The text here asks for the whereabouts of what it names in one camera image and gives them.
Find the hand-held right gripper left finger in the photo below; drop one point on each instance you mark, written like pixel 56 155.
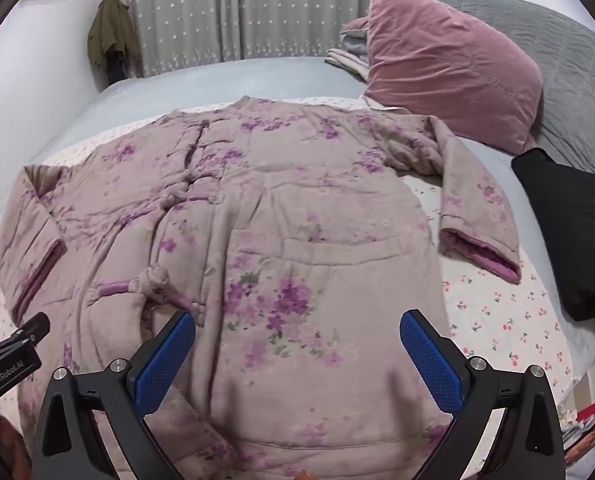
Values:
pixel 162 365

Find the olive green hanging jacket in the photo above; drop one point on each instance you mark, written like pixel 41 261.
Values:
pixel 109 30

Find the grey dotted curtain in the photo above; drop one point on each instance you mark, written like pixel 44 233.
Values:
pixel 227 10

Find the stack of folded clothes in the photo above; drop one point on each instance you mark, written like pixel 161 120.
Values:
pixel 350 57

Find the black cloth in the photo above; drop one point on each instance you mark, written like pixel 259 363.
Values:
pixel 577 235

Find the floral padded coat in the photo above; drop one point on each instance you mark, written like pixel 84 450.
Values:
pixel 277 210

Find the red printed bag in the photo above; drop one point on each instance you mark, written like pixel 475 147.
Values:
pixel 590 430

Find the light blue bed sheet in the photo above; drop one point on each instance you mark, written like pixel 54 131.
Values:
pixel 177 85

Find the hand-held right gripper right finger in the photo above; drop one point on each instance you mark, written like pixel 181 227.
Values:
pixel 430 362

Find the pink velvet pillow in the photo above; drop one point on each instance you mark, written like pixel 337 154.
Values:
pixel 442 70

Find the cherry print bed sheet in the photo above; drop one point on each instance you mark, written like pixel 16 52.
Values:
pixel 487 320

